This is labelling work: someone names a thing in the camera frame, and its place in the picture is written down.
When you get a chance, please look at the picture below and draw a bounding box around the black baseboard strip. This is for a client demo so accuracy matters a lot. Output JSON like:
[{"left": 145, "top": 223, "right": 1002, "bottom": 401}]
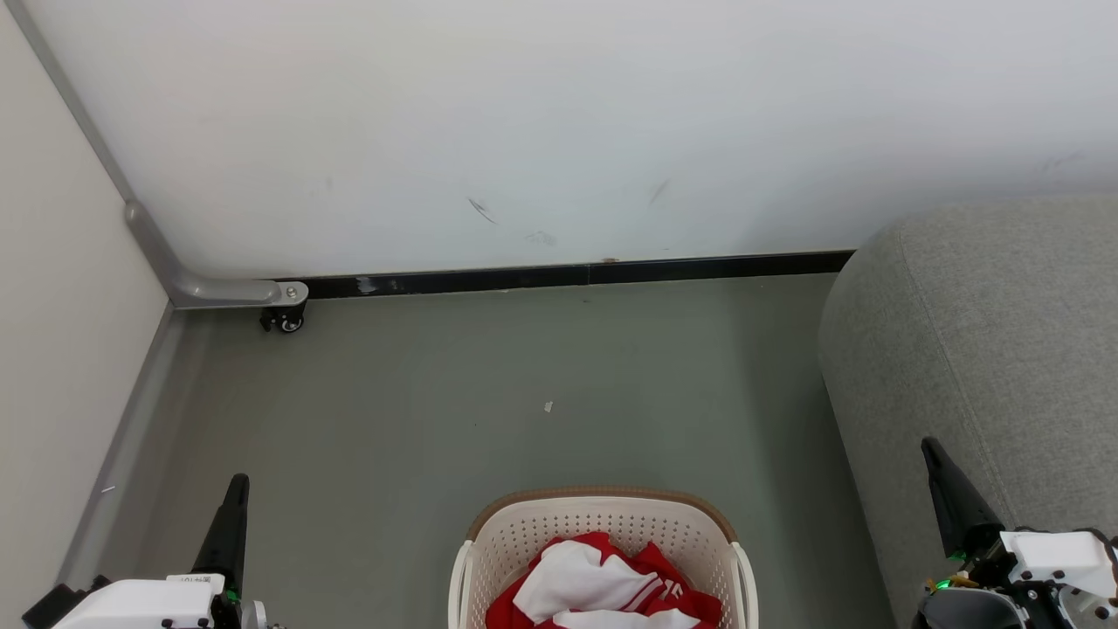
[{"left": 275, "top": 252, "right": 855, "bottom": 301}]

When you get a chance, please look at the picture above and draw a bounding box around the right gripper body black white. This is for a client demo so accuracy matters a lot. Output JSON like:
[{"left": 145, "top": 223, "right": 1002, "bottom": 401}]
[{"left": 913, "top": 528, "right": 1118, "bottom": 629}]

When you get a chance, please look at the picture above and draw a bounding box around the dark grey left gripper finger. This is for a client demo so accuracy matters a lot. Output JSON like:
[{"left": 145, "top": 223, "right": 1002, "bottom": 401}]
[{"left": 192, "top": 474, "right": 252, "bottom": 604}]

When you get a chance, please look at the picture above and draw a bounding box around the cream perforated laundry basket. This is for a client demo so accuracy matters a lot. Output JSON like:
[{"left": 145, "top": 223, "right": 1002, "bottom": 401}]
[{"left": 448, "top": 486, "right": 759, "bottom": 629}]

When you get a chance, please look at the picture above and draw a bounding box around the grey fabric sofa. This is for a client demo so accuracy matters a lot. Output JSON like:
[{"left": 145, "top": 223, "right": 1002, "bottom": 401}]
[{"left": 818, "top": 194, "right": 1118, "bottom": 629}]

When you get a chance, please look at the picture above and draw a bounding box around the red jersey with white stripes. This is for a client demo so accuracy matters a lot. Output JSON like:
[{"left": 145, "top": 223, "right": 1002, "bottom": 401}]
[{"left": 486, "top": 540, "right": 724, "bottom": 629}]

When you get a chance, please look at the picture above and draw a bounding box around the grey metal leg with caster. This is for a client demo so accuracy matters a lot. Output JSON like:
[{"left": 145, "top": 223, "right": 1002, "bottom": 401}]
[{"left": 4, "top": 0, "right": 309, "bottom": 586}]

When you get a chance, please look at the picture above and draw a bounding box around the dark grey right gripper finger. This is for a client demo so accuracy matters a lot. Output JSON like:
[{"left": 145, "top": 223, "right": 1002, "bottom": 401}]
[{"left": 921, "top": 437, "right": 1007, "bottom": 562}]

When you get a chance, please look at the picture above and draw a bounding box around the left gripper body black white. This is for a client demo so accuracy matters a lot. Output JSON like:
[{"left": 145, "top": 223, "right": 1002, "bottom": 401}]
[{"left": 22, "top": 572, "right": 267, "bottom": 629}]

